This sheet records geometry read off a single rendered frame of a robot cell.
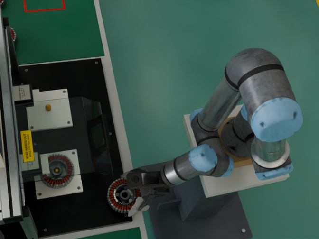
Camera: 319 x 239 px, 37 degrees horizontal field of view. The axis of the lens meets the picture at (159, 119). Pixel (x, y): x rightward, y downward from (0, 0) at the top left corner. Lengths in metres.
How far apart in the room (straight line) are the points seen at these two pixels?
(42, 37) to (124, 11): 1.13
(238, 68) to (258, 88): 0.08
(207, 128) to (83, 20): 0.78
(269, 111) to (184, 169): 0.39
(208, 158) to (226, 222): 1.14
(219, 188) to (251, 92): 0.66
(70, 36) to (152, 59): 0.96
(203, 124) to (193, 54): 1.46
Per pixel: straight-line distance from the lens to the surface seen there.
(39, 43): 1.91
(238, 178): 1.75
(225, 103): 1.31
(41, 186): 1.62
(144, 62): 2.78
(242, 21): 3.11
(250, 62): 1.14
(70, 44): 1.91
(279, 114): 1.09
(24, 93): 1.61
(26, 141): 1.37
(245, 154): 1.68
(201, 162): 1.35
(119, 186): 1.56
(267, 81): 1.12
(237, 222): 2.49
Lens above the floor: 2.32
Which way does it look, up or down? 62 degrees down
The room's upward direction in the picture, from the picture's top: 18 degrees clockwise
